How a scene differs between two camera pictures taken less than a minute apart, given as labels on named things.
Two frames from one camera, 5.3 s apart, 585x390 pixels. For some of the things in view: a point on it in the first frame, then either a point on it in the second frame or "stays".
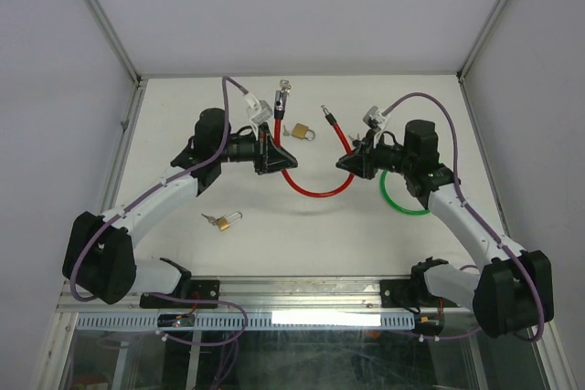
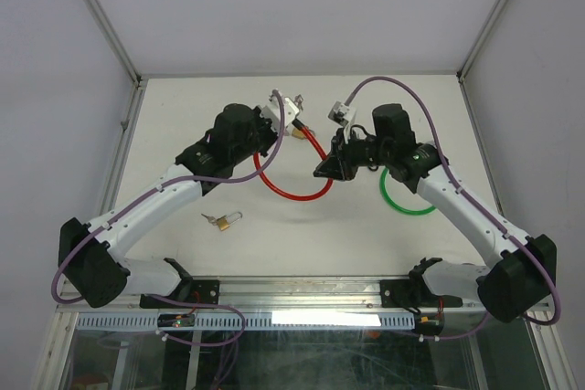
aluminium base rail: x=280 y=294 stays
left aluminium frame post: x=100 y=13 stays
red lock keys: x=285 y=86 → x=298 y=100
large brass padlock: x=300 y=131 stays
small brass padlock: x=223 y=224 stays
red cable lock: x=280 y=104 → x=296 y=123
